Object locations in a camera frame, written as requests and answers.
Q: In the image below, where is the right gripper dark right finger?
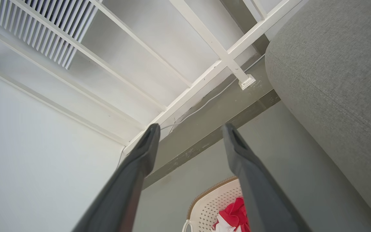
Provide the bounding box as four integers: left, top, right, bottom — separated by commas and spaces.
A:
222, 123, 311, 232

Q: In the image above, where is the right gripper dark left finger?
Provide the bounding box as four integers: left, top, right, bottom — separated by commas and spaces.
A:
72, 123, 161, 232

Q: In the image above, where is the white perforated laundry basket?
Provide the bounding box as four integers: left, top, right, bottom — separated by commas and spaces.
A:
182, 177, 247, 232

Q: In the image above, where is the white garment with red trim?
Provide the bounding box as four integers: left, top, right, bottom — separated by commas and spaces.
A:
214, 222, 238, 232

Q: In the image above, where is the grey fabric sofa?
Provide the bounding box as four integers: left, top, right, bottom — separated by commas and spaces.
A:
265, 0, 371, 231

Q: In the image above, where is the white metal railing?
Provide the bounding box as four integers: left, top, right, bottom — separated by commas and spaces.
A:
0, 0, 305, 158

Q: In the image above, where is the white louvred vent grille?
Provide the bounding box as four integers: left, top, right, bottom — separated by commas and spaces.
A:
0, 0, 102, 70

